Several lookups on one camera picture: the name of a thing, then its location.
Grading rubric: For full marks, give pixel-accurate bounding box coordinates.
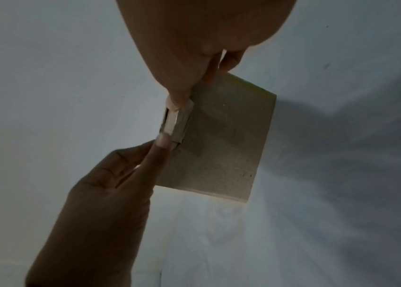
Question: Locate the person's right hand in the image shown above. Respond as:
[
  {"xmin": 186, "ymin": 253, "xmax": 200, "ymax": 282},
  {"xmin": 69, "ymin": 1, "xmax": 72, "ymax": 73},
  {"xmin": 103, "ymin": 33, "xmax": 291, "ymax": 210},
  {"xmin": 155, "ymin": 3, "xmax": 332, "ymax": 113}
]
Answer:
[{"xmin": 115, "ymin": 0, "xmax": 297, "ymax": 111}]

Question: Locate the person's left hand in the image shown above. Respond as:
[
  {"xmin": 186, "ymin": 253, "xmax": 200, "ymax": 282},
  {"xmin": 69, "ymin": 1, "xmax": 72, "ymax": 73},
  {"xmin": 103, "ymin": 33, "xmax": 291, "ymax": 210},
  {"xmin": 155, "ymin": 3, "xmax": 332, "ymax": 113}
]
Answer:
[{"xmin": 24, "ymin": 132, "xmax": 174, "ymax": 287}]

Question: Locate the white wrinkled cloth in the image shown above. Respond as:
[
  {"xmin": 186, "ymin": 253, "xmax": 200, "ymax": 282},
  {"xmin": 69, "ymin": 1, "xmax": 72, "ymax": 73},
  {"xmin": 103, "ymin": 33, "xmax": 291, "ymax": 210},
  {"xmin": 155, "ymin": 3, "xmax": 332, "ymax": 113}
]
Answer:
[{"xmin": 0, "ymin": 0, "xmax": 401, "ymax": 287}]

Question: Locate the brown cardboard box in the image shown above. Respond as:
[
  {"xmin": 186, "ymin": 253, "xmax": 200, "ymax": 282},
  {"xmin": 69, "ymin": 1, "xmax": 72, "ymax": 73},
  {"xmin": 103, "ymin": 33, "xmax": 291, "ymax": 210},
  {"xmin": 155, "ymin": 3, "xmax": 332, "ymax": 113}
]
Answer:
[{"xmin": 155, "ymin": 70, "xmax": 278, "ymax": 204}]

